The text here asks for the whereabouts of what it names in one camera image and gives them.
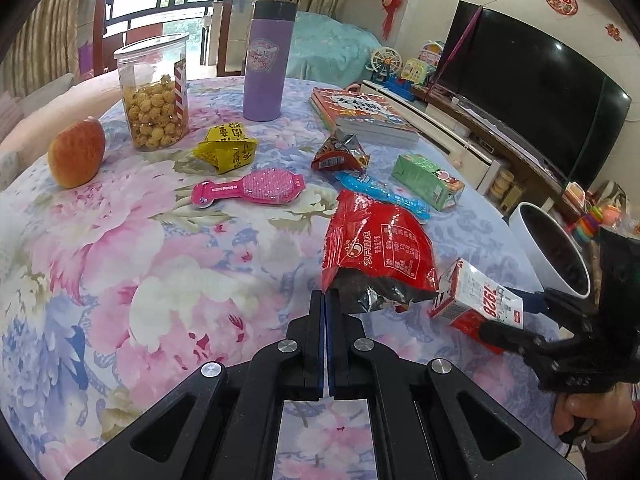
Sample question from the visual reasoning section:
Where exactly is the pink stick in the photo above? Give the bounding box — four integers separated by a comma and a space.
435, 5, 483, 91

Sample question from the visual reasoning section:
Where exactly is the teal cloth cover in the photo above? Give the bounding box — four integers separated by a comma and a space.
285, 10, 383, 83

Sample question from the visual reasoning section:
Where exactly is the pink sofa blanket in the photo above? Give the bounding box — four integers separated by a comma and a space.
0, 72, 121, 161

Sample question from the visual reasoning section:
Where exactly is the rainbow stacking ring toy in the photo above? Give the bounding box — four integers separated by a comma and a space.
572, 207, 608, 246

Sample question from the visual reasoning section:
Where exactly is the wooden balcony door frame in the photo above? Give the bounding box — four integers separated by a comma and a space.
92, 0, 261, 78

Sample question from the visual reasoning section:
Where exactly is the red brown snack packet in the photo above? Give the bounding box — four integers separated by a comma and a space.
311, 131, 372, 173

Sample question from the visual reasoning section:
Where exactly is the patterned sofa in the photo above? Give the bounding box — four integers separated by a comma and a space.
0, 72, 121, 181

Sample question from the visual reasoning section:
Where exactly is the colourful book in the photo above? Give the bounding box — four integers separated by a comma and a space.
308, 86, 421, 148

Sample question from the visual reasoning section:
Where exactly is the pink hairbrush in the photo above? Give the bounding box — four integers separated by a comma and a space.
192, 169, 306, 208

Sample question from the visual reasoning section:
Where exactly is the large red snack bag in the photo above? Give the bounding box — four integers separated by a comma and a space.
321, 189, 440, 315

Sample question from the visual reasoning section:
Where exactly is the red heart hanging decoration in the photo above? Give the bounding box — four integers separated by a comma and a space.
380, 0, 416, 41

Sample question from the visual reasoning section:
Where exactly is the black television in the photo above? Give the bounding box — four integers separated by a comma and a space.
432, 0, 632, 188

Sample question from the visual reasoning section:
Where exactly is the red white small box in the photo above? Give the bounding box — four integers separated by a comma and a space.
429, 258, 526, 356

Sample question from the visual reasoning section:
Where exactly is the white television stand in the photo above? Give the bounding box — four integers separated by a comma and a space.
361, 80, 576, 216

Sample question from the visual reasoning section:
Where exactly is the long blue wrapper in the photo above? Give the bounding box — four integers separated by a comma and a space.
334, 171, 431, 222

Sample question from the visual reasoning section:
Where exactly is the purple thermos bottle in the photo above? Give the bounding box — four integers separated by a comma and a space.
242, 0, 297, 122

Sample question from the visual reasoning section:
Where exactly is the clear popcorn jar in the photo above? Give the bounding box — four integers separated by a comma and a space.
114, 33, 191, 152

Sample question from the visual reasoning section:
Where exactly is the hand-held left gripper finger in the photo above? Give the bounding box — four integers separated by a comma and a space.
65, 290, 327, 480
326, 290, 587, 480

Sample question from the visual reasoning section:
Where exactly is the person's right hand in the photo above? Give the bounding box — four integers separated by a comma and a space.
554, 382, 638, 445

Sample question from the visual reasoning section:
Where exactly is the green juice box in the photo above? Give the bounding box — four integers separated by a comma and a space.
390, 154, 466, 212

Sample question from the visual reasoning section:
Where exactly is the white round trash bin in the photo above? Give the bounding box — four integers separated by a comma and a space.
507, 201, 592, 300

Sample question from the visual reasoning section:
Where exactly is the yellow crumpled wrapper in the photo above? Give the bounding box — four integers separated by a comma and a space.
194, 124, 258, 175

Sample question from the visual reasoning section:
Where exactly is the toy ferris wheel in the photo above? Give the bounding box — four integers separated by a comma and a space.
366, 47, 403, 83

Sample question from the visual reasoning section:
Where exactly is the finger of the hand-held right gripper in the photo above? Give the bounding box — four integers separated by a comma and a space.
476, 319, 543, 358
502, 286, 601, 322

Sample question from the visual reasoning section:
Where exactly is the colourful toy house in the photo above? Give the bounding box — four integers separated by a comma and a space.
402, 57, 431, 86

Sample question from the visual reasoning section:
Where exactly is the person's right forearm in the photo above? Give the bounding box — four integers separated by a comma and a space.
582, 402, 640, 480

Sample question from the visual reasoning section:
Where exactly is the red yellow apple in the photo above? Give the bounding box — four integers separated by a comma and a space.
47, 116, 107, 190

